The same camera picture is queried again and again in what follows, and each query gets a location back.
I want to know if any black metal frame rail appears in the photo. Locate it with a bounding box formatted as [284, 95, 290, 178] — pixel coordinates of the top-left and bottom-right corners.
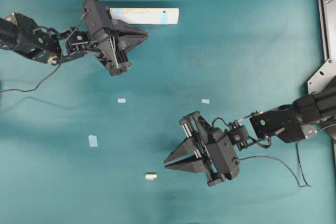
[317, 0, 335, 61]

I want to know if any short wooden rod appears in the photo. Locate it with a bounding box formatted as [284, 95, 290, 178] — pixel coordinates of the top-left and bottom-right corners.
[145, 173, 157, 179]

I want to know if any blue tape marker left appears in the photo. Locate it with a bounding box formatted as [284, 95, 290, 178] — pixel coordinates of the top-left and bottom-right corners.
[88, 135, 98, 148]

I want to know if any grey metal mounting plate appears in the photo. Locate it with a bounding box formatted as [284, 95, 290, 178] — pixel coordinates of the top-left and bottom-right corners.
[307, 59, 335, 94]

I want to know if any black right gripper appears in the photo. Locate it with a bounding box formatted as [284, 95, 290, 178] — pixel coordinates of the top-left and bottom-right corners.
[163, 111, 240, 187]

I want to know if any white wooden board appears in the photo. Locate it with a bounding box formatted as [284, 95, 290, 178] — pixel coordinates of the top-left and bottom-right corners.
[110, 7, 180, 25]

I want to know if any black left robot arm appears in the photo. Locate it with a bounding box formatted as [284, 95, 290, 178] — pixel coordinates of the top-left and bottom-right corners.
[1, 0, 148, 76]

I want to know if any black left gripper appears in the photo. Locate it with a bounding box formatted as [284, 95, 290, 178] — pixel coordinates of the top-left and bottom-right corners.
[83, 0, 148, 76]

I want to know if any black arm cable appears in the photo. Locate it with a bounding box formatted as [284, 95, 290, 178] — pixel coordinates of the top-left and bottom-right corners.
[235, 125, 336, 188]
[0, 11, 89, 93]

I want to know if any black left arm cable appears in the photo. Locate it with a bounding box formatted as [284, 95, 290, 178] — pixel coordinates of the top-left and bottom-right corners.
[0, 11, 89, 93]

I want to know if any blue tape marker centre-left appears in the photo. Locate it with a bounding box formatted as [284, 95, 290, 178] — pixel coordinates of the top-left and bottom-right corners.
[118, 98, 126, 103]

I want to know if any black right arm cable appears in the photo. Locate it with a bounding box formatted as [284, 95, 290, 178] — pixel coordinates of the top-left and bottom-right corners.
[235, 125, 336, 188]

